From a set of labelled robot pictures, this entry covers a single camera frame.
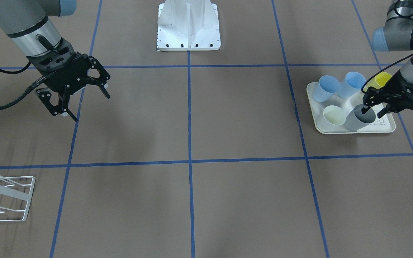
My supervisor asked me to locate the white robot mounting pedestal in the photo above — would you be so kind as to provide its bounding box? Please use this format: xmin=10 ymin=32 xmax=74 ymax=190
xmin=156 ymin=0 xmax=221 ymax=51

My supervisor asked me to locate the yellow plastic cup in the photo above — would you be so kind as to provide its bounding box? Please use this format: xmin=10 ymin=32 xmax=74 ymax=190
xmin=362 ymin=72 xmax=392 ymax=92

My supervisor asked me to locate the blue plastic cup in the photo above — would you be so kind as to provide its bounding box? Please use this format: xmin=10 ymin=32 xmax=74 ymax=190
xmin=337 ymin=71 xmax=366 ymax=99
xmin=312 ymin=75 xmax=340 ymax=102

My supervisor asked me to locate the white wire cup rack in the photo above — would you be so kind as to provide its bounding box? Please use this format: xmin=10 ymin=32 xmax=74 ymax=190
xmin=0 ymin=175 xmax=36 ymax=222

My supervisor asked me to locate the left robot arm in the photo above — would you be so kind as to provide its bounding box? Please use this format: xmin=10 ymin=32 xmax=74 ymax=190
xmin=361 ymin=0 xmax=413 ymax=118

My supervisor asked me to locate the white plastic tray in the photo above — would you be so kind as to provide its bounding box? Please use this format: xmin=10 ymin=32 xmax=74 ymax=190
xmin=306 ymin=83 xmax=397 ymax=134

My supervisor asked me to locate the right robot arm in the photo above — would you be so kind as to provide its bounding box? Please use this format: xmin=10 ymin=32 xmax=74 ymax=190
xmin=0 ymin=0 xmax=110 ymax=121

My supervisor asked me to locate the grey plastic cup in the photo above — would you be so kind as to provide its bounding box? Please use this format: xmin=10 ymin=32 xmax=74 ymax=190
xmin=344 ymin=104 xmax=376 ymax=131

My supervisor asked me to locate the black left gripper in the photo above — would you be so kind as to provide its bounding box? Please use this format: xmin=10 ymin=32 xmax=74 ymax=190
xmin=361 ymin=73 xmax=413 ymax=119

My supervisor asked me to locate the cream plastic cup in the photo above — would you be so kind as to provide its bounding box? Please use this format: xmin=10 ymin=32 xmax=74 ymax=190
xmin=317 ymin=105 xmax=346 ymax=131

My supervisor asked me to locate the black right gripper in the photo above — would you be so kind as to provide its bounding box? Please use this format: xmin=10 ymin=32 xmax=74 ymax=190
xmin=27 ymin=38 xmax=111 ymax=122

